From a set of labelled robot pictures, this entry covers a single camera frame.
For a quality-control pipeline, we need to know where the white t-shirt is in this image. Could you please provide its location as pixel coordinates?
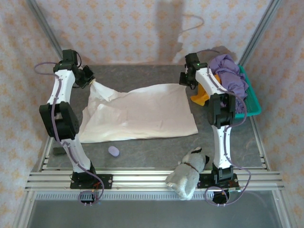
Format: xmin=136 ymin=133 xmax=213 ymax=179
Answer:
xmin=79 ymin=81 xmax=200 ymax=144

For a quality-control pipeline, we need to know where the black connector box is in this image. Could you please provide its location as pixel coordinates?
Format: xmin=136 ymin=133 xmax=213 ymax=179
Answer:
xmin=79 ymin=191 xmax=98 ymax=207
xmin=212 ymin=191 xmax=230 ymax=206

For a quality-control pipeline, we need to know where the grey white plush toy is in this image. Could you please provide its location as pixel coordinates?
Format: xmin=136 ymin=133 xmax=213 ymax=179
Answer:
xmin=165 ymin=146 xmax=211 ymax=201

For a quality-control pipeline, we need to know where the aluminium mounting rail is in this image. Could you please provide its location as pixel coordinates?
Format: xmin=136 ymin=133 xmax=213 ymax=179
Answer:
xmin=25 ymin=170 xmax=285 ymax=192

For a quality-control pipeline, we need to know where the teal plastic basket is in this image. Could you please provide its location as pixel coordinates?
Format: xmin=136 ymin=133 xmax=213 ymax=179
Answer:
xmin=234 ymin=65 xmax=263 ymax=119

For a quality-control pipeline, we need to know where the grey slotted cable duct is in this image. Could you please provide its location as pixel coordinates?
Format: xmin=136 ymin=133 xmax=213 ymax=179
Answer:
xmin=34 ymin=192 xmax=276 ymax=200

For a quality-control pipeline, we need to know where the aluminium frame leg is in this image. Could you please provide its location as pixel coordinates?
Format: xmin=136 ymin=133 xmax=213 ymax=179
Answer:
xmin=272 ymin=191 xmax=294 ymax=228
xmin=13 ymin=191 xmax=35 ymax=228

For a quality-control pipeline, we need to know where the grey metal sheet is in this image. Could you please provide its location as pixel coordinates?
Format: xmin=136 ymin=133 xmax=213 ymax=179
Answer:
xmin=26 ymin=199 xmax=283 ymax=228

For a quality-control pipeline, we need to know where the orange t-shirt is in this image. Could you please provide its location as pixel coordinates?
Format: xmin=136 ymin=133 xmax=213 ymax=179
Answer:
xmin=190 ymin=73 xmax=223 ymax=107

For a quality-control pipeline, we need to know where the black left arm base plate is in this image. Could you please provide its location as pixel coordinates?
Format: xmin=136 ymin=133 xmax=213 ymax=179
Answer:
xmin=70 ymin=174 xmax=114 ymax=190

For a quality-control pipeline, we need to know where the aluminium frame post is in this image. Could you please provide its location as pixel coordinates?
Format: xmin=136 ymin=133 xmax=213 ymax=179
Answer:
xmin=26 ymin=0 xmax=65 ymax=57
xmin=237 ymin=0 xmax=283 ymax=66

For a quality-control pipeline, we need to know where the small lavender oval object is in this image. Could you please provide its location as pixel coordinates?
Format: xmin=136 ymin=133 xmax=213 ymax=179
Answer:
xmin=108 ymin=145 xmax=121 ymax=158

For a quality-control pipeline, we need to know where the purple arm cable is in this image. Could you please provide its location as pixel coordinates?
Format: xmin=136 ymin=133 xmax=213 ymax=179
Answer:
xmin=197 ymin=49 xmax=252 ymax=206
xmin=34 ymin=61 xmax=106 ymax=205

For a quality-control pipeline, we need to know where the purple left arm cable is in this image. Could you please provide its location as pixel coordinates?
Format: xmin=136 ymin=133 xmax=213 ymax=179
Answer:
xmin=34 ymin=61 xmax=106 ymax=205

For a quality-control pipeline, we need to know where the purple t-shirt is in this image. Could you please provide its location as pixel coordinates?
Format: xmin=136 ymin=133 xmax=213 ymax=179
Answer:
xmin=208 ymin=54 xmax=250 ymax=114

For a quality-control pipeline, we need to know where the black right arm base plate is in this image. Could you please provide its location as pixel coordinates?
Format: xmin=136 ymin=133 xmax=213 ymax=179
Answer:
xmin=197 ymin=173 xmax=242 ymax=190

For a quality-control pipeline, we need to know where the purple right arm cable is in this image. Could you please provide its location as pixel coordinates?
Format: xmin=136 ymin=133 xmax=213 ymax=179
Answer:
xmin=197 ymin=49 xmax=252 ymax=206

